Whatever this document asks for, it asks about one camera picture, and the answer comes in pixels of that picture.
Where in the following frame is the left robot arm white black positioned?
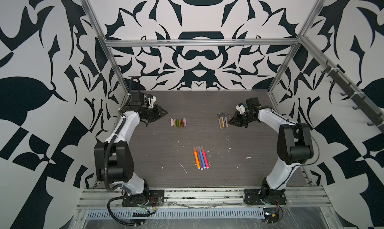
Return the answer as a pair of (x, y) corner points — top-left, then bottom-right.
(94, 91), (168, 196)

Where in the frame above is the pink red marker pen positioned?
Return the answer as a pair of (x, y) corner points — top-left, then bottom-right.
(201, 146), (210, 169)

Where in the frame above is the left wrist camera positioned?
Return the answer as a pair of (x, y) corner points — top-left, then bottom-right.
(145, 94), (157, 108)

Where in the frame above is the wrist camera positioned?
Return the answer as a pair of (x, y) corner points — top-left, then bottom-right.
(145, 94), (157, 108)
(236, 103), (247, 114)

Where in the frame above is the gold ochre marker pen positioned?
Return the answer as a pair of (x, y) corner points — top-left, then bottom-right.
(217, 114), (223, 130)

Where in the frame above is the aluminium front rail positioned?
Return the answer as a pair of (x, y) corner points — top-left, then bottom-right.
(76, 187), (332, 210)

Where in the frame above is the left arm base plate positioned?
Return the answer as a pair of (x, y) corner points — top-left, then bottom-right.
(122, 190), (165, 207)

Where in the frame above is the blue marker pen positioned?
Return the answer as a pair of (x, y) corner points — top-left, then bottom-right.
(199, 146), (206, 169)

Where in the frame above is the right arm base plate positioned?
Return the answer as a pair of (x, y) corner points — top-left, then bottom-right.
(244, 189), (287, 206)

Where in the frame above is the orange marker pen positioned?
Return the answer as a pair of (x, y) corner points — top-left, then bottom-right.
(193, 146), (201, 169)

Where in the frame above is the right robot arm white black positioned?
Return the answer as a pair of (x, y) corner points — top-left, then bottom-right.
(229, 97), (314, 200)

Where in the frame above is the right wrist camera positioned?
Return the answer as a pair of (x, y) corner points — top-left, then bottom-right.
(236, 103), (247, 114)

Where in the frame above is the circuit board with green light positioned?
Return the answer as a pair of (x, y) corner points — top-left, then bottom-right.
(264, 208), (284, 225)

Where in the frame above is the grey hook rack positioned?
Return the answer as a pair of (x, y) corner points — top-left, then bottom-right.
(321, 60), (384, 133)

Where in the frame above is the purple marker pen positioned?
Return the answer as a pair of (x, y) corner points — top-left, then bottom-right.
(197, 148), (204, 170)

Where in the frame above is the white slotted cable duct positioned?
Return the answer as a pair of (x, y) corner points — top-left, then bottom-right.
(85, 207), (265, 220)

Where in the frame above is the aluminium frame crossbar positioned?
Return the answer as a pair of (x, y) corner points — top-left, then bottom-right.
(104, 38), (298, 48)

